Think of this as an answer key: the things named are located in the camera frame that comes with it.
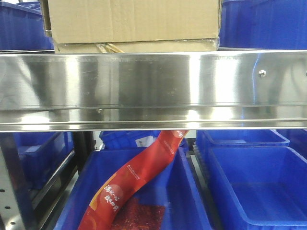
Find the red snack package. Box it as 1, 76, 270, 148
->
78, 130, 188, 230

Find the crumpled packing tape piece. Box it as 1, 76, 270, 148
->
95, 43, 124, 53

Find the blue bin right front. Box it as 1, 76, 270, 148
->
208, 147, 307, 230

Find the stainless steel shelf beam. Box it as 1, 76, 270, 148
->
0, 50, 307, 132

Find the brown cardboard box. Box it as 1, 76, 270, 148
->
40, 0, 222, 54

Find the blue bin right rear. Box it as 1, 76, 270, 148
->
196, 129, 290, 152

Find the blue bin centre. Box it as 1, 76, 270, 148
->
55, 148, 211, 230

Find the blue bin upper left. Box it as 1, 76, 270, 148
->
0, 1, 54, 50

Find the blue bin tilted rear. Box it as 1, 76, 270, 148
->
99, 130, 188, 150

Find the perforated steel shelf upright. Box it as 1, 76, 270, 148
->
0, 133, 38, 230

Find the blue bin far right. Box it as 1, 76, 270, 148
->
276, 129, 307, 159

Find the blue bin upper right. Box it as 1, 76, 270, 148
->
219, 0, 307, 50

